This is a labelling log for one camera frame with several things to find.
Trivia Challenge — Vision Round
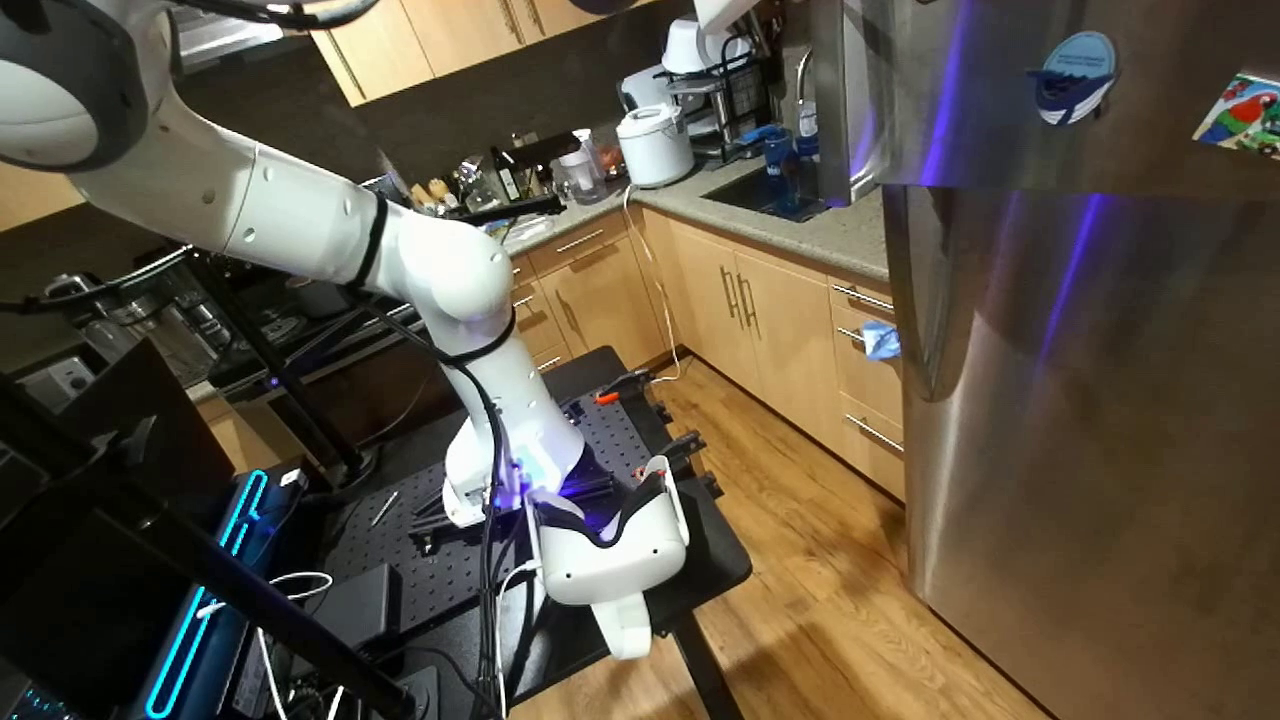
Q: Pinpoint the stainless steel fridge freezer door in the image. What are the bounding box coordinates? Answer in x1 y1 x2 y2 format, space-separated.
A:
813 0 1280 200

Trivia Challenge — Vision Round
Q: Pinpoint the stainless steel fridge main door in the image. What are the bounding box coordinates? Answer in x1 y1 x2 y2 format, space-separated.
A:
880 177 1280 720

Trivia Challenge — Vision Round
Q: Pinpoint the light wood base cabinet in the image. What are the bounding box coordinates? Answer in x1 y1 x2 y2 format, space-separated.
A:
484 206 914 503

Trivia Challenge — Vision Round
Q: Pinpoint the black perforated robot table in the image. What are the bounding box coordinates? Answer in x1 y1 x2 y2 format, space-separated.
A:
217 345 756 720

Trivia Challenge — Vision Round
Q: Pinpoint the clear glass jar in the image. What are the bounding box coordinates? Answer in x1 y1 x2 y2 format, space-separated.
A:
548 124 617 208

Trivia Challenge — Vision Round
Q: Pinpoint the white VR headset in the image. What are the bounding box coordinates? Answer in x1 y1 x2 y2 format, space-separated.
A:
524 451 696 666

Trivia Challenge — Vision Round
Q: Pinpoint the white rice cooker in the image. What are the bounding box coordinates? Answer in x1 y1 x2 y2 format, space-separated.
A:
614 101 701 193

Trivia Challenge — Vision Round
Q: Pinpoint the dark kitchen sink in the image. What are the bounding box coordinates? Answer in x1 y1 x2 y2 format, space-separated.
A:
701 157 860 226

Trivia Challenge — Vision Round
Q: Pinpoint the blue plastic bag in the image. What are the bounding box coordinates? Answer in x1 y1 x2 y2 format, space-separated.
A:
858 317 908 370

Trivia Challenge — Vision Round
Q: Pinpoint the blue dish soap bottle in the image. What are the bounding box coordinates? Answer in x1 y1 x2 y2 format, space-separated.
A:
756 121 813 213

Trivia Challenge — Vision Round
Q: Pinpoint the curved kitchen faucet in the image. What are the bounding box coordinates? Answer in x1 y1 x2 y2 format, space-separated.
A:
779 41 826 144

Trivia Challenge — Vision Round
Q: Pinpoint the white kitchen appliance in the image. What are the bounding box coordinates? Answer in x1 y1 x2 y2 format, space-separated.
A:
658 12 733 81

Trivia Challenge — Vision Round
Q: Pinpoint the black metal stand pole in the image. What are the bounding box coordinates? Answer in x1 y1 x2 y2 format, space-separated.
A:
171 253 371 492
0 372 419 720

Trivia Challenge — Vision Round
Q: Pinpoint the computer case cyan light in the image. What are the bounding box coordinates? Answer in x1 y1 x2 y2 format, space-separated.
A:
136 463 312 720

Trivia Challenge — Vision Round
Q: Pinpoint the round blue whale magnet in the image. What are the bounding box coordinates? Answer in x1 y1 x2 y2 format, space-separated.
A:
1029 30 1126 131

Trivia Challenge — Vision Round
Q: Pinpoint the black computer monitor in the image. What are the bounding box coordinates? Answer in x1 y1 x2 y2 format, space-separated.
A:
0 338 241 713

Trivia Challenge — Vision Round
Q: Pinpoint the colourful rectangular picture magnet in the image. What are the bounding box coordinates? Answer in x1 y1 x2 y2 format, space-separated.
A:
1189 69 1280 169

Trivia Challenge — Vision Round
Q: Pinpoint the light wood wall cabinet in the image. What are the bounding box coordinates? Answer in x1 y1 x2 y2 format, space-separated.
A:
309 0 643 111
0 157 98 231

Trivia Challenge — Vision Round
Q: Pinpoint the white loose cable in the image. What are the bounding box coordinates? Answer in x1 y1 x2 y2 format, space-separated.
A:
256 567 351 720

